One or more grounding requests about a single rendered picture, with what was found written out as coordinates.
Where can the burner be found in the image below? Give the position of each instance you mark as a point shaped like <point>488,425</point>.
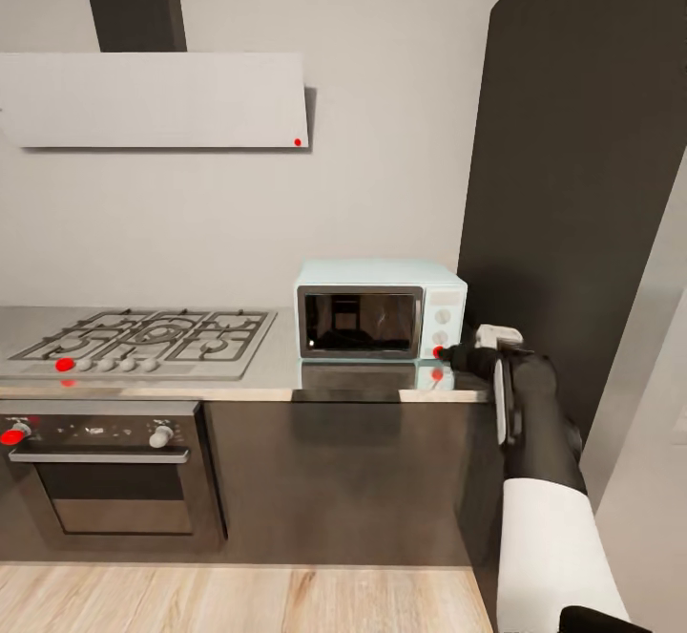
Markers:
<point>124,343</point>

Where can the microwave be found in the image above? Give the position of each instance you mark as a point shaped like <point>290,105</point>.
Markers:
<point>377,309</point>

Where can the oven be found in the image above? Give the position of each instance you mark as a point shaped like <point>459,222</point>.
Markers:
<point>117,476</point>

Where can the fridge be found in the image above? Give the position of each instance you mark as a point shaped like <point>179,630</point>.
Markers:
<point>575,233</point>

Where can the range hood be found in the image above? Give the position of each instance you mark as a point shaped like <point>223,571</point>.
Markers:
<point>144,90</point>

